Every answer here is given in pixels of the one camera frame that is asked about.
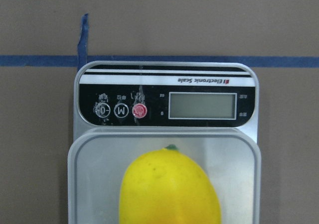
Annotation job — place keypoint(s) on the silver electronic kitchen scale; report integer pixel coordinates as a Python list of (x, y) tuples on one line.
[(123, 109)]

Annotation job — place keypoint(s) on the yellow mango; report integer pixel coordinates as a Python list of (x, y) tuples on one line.
[(167, 187)]

